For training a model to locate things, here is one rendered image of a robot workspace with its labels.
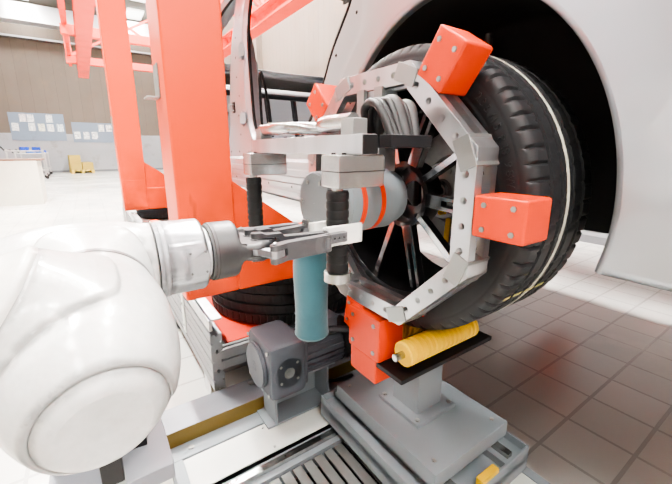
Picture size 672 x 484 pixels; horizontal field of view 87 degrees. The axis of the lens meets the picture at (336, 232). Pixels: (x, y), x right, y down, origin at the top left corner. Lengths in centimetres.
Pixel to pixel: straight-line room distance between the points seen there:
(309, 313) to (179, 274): 52
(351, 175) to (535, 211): 28
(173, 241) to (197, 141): 67
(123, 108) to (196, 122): 194
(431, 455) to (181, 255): 82
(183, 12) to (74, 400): 100
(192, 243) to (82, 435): 23
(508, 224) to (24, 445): 57
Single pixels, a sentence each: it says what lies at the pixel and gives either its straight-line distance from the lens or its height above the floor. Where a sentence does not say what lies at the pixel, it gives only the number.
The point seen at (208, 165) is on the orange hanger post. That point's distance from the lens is 109.
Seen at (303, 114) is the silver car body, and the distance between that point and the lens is 353.
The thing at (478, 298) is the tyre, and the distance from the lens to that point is 77.
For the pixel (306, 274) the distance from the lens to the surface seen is 87.
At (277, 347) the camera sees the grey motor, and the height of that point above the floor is 40.
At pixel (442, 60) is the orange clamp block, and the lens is 69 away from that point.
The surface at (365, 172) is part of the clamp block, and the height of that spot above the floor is 92.
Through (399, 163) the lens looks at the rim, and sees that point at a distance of 89.
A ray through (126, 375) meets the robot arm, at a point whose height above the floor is 83.
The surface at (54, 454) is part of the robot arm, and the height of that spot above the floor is 80.
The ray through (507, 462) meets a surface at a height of 17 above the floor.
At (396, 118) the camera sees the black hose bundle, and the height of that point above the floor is 101.
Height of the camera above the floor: 96
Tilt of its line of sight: 13 degrees down
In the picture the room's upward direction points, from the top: straight up
